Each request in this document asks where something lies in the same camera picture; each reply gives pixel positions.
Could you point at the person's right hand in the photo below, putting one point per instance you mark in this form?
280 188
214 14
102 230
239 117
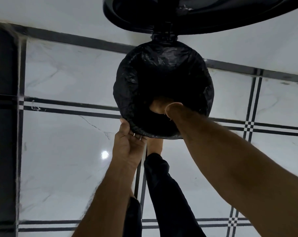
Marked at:
160 104

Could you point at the person's left hand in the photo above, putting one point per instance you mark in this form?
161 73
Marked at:
126 148

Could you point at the person's left fingers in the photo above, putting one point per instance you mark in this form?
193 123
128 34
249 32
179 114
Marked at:
133 135

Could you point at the black plastic trash bag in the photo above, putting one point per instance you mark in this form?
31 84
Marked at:
161 81

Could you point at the person's left forearm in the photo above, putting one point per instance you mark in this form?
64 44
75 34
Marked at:
109 202

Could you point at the person's right forearm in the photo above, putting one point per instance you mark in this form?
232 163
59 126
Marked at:
233 170

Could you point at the person's bare foot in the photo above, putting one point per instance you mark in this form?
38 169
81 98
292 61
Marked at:
155 145

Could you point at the person's right leg black trousers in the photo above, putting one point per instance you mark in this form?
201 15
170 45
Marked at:
171 194

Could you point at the person's leg black trousers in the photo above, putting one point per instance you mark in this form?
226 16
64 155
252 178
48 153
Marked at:
171 194
133 217

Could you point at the person's left leg black trousers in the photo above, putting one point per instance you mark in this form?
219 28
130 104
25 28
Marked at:
133 217

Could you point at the black trash bin lid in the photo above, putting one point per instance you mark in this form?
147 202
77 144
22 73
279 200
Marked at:
198 12

